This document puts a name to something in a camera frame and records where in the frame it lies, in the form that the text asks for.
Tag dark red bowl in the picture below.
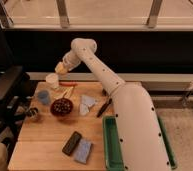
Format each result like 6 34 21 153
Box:
50 98 73 116

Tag white paper cup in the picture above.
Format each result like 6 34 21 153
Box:
45 73 59 89

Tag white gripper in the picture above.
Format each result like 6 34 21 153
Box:
55 51 81 74

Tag blue plastic cup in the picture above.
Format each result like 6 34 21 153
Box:
37 90 51 105

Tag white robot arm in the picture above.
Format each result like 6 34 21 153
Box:
55 38 171 171

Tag wooden table board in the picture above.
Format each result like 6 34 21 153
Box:
8 82 106 171

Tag black rectangular block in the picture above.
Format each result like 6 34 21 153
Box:
62 131 82 156

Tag red pen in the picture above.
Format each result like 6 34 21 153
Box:
59 82 77 86

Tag small dark patterned cup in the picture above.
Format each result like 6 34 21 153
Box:
26 107 39 122

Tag black chair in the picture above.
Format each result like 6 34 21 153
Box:
0 66 32 136

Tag blue sponge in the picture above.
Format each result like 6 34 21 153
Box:
74 138 92 164

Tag wooden chopsticks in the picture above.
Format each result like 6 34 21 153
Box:
62 86 74 98

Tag crumpled light blue cloth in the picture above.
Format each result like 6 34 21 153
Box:
79 95 97 116

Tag green plastic tray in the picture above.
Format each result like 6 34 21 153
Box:
102 116 177 171

